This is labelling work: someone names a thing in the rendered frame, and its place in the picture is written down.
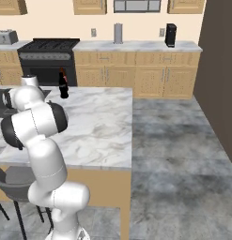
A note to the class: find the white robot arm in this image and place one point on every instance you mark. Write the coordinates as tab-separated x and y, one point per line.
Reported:
45	156

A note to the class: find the dark cola bottle red label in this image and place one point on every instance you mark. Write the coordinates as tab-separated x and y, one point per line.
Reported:
63	87

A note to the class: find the wooden island counter base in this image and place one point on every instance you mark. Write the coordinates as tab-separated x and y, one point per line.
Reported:
105	193

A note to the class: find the wooden base cupboard run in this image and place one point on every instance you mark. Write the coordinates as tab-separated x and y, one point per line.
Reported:
7	68
136	75

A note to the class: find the grey paper towel roll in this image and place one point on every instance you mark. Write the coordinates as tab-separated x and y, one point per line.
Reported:
118	33

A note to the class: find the black oven with hob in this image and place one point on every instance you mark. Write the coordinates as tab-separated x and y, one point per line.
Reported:
48	61

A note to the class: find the black coffee machine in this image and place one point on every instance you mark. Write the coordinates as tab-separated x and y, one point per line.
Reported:
171	35

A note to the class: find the dark brown tall cabinet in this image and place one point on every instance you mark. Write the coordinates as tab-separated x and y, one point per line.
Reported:
219	78

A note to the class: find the grey framed window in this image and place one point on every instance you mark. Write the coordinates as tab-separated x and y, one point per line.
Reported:
136	5

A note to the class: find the dark grey bar stool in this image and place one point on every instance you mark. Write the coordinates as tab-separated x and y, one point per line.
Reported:
14	185

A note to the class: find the silver toaster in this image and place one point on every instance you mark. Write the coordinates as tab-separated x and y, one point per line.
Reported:
4	37

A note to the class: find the grey wall socket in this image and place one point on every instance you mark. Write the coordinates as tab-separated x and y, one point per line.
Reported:
93	32
162	32

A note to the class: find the wooden wall cupboard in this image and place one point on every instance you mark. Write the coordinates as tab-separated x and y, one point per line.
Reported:
89	7
186	6
7	7

